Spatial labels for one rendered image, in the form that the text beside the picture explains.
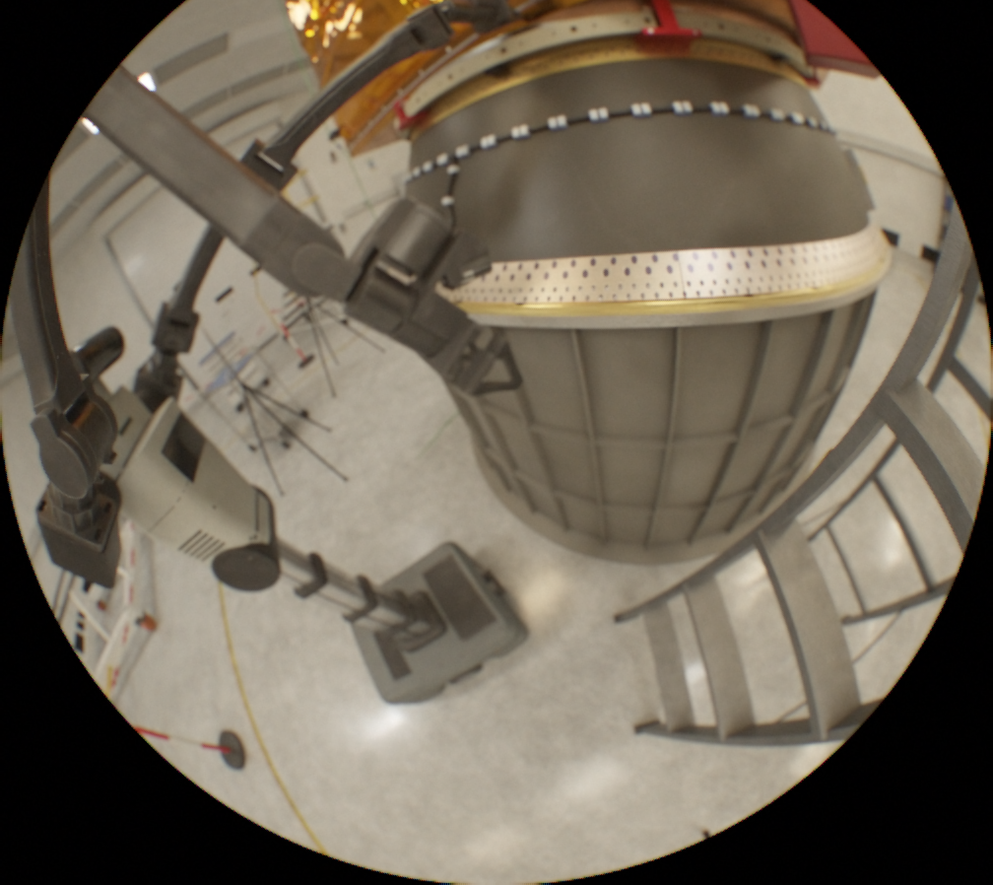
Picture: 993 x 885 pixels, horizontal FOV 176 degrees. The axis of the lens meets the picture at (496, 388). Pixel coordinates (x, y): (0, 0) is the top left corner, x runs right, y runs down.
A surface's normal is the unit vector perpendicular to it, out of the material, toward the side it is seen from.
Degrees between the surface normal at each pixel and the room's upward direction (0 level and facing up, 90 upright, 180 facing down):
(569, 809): 0
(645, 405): 90
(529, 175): 62
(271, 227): 89
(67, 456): 90
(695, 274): 43
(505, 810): 0
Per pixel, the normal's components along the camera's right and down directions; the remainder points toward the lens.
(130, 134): 0.50, 0.45
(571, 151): -0.51, 0.26
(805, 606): -0.30, -0.73
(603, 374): -0.41, 0.69
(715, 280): -0.36, -0.07
